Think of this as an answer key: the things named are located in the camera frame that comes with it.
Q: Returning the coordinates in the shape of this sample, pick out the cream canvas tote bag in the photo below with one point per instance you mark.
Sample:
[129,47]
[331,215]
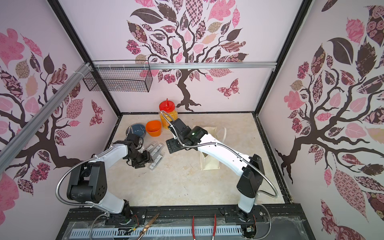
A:
[207,162]

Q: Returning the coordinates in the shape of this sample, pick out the aluminium rail back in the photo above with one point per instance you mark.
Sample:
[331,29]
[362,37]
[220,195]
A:
[171,66]

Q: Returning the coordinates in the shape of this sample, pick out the white slotted cable duct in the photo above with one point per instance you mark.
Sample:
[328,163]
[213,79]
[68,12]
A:
[168,233]

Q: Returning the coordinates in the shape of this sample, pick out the black wire basket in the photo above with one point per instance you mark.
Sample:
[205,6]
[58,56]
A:
[119,78]

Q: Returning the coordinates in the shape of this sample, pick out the brown flat stick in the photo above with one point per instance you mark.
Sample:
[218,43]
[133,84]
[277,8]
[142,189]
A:
[148,225]

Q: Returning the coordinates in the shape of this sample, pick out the orange plastic bowl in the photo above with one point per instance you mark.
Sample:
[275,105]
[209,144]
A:
[154,128]

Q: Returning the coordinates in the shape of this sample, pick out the aluminium rail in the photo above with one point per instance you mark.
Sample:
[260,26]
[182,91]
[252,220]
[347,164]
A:
[171,66]
[12,149]

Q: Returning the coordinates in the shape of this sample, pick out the black corner frame post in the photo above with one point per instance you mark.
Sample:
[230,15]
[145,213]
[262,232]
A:
[295,27]

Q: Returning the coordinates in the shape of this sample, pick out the red lid yellow candy jar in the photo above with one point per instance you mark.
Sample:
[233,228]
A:
[167,112]

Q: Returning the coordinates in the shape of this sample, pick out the aluminium rail left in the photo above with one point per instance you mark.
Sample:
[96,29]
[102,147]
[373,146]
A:
[12,149]

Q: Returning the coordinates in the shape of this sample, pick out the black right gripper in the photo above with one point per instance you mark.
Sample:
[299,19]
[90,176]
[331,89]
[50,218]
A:
[174,144]

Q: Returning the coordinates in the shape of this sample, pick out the blue grey bowl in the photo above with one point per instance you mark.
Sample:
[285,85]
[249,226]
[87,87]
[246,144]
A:
[137,129]

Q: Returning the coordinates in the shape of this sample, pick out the black left corner post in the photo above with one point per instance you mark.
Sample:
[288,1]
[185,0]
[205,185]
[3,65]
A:
[71,32]

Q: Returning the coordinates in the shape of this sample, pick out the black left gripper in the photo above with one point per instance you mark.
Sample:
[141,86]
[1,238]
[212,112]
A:
[147,159]

